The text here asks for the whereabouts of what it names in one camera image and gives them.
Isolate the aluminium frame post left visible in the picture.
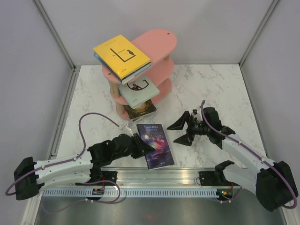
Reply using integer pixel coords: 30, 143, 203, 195
32, 0, 77, 68

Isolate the pink three-tier shelf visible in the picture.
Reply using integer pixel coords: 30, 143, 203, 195
102, 29, 177, 120

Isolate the aluminium frame post right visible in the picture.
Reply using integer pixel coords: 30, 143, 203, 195
238, 0, 282, 66

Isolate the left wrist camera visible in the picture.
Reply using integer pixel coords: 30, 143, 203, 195
119, 121, 138, 136

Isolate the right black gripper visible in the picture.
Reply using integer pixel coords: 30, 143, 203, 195
167, 111, 210, 146

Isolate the black Moon and Sixpence book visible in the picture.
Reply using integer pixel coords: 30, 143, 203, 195
131, 111, 157, 122

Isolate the purple book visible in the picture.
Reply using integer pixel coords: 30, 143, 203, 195
136, 124, 175, 170

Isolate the yellow Little Prince book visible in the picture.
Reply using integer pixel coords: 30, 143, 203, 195
93, 35, 151, 78

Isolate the green fantasy cover book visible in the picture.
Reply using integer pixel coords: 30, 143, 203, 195
124, 100, 157, 120

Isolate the aluminium frame post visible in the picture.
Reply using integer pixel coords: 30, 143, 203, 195
238, 0, 282, 66
32, 0, 77, 68

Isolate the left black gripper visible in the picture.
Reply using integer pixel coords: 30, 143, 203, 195
113, 132, 155, 160

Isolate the blue 20000 Leagues book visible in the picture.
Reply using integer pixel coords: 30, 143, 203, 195
93, 52, 151, 84

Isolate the aluminium rail base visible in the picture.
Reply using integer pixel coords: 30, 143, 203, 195
102, 167, 201, 187

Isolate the white slotted cable duct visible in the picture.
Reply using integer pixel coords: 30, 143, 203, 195
43, 186, 222, 198

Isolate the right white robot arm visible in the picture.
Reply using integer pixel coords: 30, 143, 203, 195
167, 107, 299, 211

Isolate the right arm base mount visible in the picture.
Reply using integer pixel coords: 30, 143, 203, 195
195, 171, 240, 203

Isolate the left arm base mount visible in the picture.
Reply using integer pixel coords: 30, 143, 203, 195
75, 171, 118, 197

